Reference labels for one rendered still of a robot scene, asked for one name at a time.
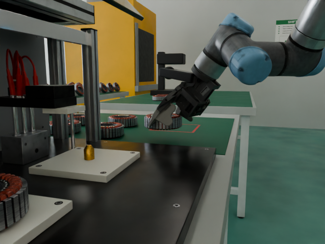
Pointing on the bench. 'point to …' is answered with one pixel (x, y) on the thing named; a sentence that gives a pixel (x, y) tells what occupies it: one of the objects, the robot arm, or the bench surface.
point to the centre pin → (89, 152)
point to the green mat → (191, 137)
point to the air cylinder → (24, 146)
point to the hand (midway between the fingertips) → (161, 121)
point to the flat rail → (40, 28)
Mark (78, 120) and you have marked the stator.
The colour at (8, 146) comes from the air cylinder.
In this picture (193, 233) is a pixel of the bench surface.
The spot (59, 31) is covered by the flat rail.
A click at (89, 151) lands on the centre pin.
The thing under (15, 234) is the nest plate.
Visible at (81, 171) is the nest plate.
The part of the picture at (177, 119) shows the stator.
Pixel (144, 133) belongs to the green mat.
